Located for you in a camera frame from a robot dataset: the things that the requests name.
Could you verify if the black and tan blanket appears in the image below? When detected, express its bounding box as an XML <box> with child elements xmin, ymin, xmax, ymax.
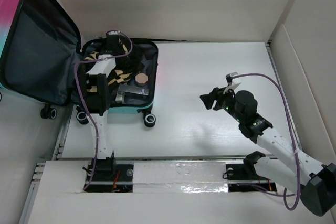
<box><xmin>84</xmin><ymin>40</ymin><xmax>144</xmax><ymax>92</ymax></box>

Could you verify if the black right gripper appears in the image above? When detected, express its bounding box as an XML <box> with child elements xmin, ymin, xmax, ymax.
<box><xmin>199</xmin><ymin>84</ymin><xmax>244</xmax><ymax>123</ymax></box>

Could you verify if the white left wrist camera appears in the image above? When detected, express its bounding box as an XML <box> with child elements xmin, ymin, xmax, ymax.
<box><xmin>106</xmin><ymin>30</ymin><xmax>120</xmax><ymax>39</ymax></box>

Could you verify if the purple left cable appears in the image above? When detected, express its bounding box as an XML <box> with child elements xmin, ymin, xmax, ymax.
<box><xmin>75</xmin><ymin>29</ymin><xmax>133</xmax><ymax>190</ymax></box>

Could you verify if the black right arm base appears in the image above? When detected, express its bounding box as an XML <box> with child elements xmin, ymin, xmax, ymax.
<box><xmin>222</xmin><ymin>163</ymin><xmax>277</xmax><ymax>194</ymax></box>

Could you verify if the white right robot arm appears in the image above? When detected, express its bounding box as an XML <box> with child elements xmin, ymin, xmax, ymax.
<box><xmin>200</xmin><ymin>88</ymin><xmax>335</xmax><ymax>217</ymax></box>

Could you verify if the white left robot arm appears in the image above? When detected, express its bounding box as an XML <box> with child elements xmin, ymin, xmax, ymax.
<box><xmin>74</xmin><ymin>31</ymin><xmax>130</xmax><ymax>160</ymax></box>

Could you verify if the pink and teal suitcase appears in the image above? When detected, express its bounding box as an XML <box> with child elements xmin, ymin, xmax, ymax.
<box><xmin>1</xmin><ymin>0</ymin><xmax>159</xmax><ymax>127</ymax></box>

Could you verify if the black cosmetic box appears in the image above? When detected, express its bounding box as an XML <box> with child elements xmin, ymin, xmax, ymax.
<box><xmin>118</xmin><ymin>84</ymin><xmax>149</xmax><ymax>97</ymax></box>

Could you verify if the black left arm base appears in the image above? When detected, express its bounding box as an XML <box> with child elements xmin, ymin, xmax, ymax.
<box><xmin>82</xmin><ymin>155</ymin><xmax>134</xmax><ymax>193</ymax></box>

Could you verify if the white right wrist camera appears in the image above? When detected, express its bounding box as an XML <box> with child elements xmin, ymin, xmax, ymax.
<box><xmin>224</xmin><ymin>72</ymin><xmax>241</xmax><ymax>93</ymax></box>

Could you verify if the aluminium rail frame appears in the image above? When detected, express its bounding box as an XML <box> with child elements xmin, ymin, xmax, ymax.
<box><xmin>19</xmin><ymin>42</ymin><xmax>320</xmax><ymax>224</ymax></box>

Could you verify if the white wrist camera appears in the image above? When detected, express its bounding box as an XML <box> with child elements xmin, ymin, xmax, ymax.
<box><xmin>224</xmin><ymin>72</ymin><xmax>241</xmax><ymax>93</ymax></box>
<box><xmin>106</xmin><ymin>30</ymin><xmax>120</xmax><ymax>39</ymax></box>

